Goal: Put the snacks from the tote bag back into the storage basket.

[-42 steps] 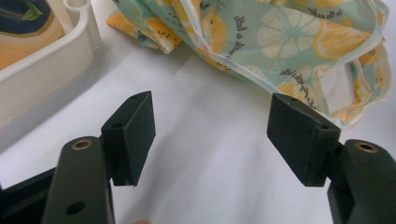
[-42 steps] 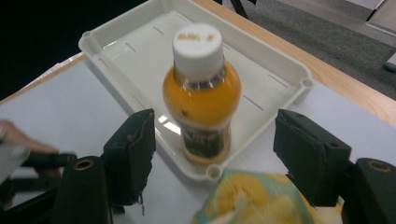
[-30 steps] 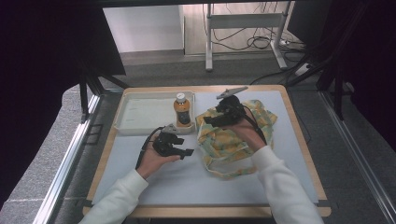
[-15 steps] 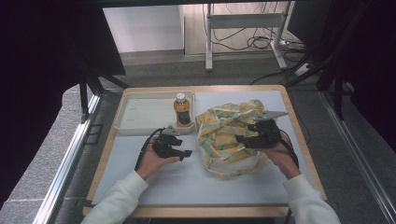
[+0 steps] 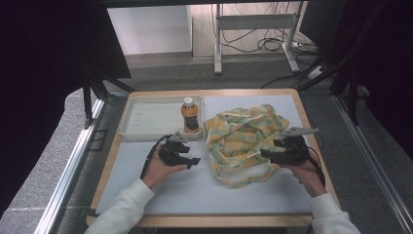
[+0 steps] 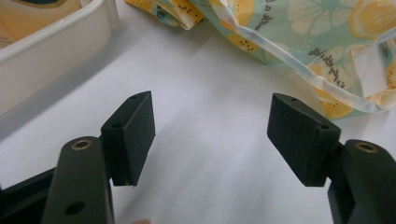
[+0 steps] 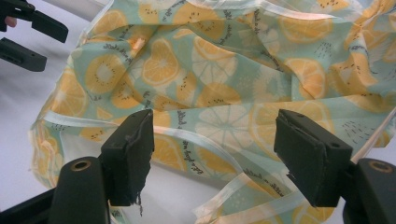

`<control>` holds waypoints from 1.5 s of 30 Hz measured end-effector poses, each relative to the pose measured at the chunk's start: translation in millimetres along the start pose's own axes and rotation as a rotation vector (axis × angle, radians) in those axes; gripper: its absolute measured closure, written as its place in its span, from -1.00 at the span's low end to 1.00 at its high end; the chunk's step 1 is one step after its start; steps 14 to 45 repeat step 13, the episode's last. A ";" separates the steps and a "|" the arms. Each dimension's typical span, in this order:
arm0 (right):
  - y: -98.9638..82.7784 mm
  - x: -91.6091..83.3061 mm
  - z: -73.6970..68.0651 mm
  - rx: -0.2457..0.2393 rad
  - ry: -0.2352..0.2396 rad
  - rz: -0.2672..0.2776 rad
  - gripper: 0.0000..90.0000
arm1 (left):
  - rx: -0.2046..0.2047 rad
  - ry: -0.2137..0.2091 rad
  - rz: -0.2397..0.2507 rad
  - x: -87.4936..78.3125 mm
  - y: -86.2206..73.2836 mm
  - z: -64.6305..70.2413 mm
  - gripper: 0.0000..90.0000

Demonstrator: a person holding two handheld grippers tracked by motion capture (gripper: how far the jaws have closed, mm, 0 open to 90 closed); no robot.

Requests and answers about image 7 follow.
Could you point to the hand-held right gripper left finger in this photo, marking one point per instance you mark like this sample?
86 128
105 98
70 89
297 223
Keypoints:
127 155

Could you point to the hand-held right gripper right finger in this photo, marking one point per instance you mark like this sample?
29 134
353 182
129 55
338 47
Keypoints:
311 158

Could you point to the green orange fruit print bag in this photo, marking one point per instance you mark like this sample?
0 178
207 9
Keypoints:
218 77

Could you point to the white table mat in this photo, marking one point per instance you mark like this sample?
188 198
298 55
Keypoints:
18 109

